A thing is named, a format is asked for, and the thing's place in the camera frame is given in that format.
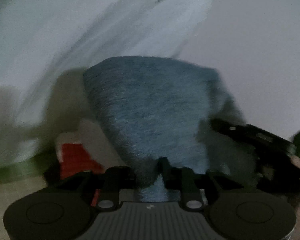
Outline blue denim jeans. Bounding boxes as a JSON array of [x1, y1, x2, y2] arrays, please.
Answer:
[[83, 56, 248, 202]]

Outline light blue carrot-print quilt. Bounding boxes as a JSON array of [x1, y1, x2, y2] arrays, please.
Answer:
[[0, 0, 213, 168]]

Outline grey padded headboard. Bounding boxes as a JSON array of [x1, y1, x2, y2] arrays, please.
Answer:
[[179, 0, 300, 139]]

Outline red folded garment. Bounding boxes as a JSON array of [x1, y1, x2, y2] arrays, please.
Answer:
[[59, 143, 106, 207]]

